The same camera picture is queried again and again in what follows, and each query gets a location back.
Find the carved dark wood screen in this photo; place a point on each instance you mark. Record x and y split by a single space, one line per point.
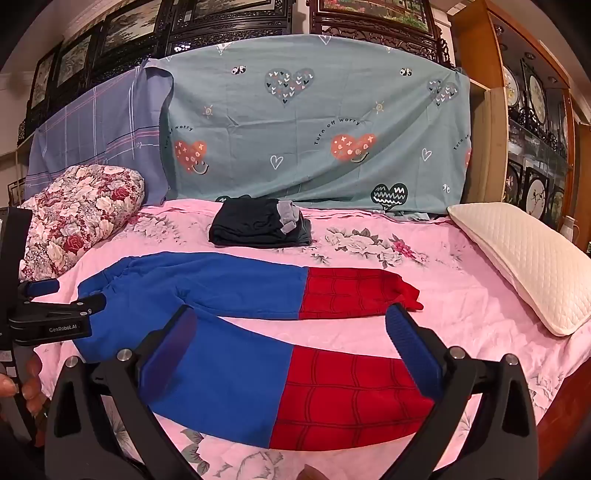
378 18
138 27

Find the blue and red pants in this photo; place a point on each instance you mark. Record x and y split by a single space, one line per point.
240 360

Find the pink floral bedsheet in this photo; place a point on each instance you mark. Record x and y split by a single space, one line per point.
466 300

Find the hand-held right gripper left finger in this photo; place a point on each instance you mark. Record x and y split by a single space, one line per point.
171 350

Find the white jug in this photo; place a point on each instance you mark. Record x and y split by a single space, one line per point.
570 228

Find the cream quilted pillow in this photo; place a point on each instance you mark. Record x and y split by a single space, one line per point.
521 263

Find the wooden display cabinet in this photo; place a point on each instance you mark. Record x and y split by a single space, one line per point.
480 50

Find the red floral quilted pillow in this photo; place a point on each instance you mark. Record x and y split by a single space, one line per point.
78 212

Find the person's left hand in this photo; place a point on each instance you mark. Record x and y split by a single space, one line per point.
30 385

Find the folded dark clothes stack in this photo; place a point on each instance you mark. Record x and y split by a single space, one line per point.
251 226

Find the round decorative plate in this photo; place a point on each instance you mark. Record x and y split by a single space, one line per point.
538 94
536 194

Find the teal heart-print sheet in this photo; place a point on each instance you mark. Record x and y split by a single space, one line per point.
314 124

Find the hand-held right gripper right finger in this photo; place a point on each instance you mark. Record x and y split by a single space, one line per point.
411 350

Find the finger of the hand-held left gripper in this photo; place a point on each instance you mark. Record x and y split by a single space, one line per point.
40 287
69 307

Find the purple plaid sheet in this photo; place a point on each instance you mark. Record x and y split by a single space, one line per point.
101 129

